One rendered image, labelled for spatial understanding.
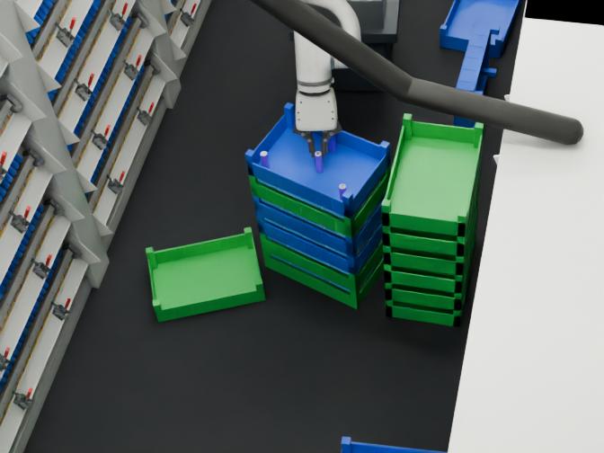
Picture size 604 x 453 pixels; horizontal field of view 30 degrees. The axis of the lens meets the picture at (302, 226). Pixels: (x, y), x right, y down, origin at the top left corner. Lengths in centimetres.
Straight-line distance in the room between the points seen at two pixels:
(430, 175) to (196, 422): 87
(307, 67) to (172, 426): 98
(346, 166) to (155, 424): 82
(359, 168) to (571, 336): 195
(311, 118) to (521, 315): 185
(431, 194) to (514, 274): 183
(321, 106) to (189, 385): 82
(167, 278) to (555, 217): 228
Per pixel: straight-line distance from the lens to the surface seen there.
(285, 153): 289
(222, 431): 292
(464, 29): 378
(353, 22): 266
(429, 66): 366
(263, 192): 288
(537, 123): 103
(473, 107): 102
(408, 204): 276
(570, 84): 110
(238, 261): 319
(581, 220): 100
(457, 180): 281
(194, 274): 318
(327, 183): 281
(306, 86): 270
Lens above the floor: 256
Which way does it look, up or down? 52 degrees down
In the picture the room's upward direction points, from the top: 8 degrees counter-clockwise
